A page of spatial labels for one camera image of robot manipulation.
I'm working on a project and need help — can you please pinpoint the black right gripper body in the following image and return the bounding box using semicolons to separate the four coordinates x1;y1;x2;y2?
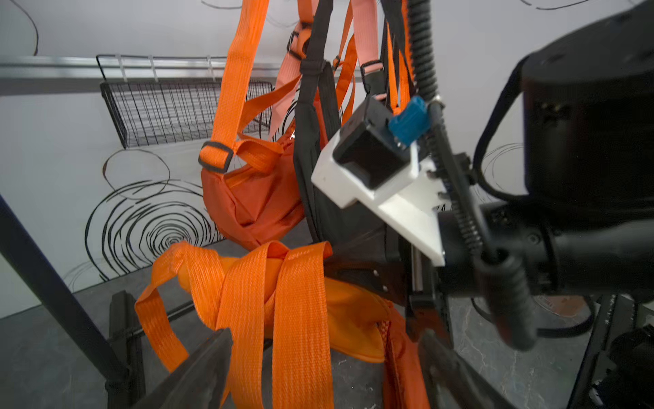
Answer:
325;226;453;348

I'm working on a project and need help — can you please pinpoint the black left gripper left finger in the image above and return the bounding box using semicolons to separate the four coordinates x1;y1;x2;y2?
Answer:
135;328;233;408

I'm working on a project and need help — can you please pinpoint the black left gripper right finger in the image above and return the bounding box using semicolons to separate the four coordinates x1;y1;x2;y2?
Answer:
418;329;514;408

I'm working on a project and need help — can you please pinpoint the black crescent shoulder bag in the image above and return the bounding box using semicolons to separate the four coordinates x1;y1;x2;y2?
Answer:
294;1;410;272

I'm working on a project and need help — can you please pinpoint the red-orange strap sling bag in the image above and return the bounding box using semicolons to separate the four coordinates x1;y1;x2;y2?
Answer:
378;302;430;408

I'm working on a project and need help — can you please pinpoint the orange crescent shoulder bag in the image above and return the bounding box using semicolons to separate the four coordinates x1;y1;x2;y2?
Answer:
378;1;415;114

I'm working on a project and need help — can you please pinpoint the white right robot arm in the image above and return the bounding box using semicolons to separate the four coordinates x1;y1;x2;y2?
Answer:
312;1;653;408

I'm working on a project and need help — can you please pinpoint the dark grey clothes rack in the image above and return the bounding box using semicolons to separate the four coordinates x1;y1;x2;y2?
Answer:
1;199;184;408

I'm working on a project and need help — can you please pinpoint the black wire basket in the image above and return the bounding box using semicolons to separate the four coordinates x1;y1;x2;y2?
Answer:
95;53;277;150

